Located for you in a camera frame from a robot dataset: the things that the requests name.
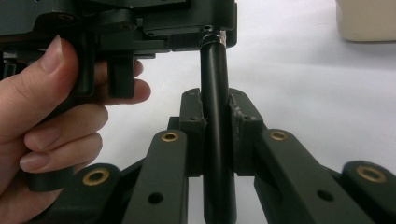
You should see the white table mat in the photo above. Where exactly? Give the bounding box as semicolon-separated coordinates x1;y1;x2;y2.
90;0;396;224

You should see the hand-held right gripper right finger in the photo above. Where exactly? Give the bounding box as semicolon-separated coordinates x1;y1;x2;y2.
228;87;269;177

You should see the black pen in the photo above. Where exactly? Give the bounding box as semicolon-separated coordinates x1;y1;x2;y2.
199;30;238;224

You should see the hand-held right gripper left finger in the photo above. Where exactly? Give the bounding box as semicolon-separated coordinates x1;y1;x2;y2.
167;87;208;178

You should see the cream square ceramic cup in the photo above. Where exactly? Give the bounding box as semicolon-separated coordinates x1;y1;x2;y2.
334;0;396;43

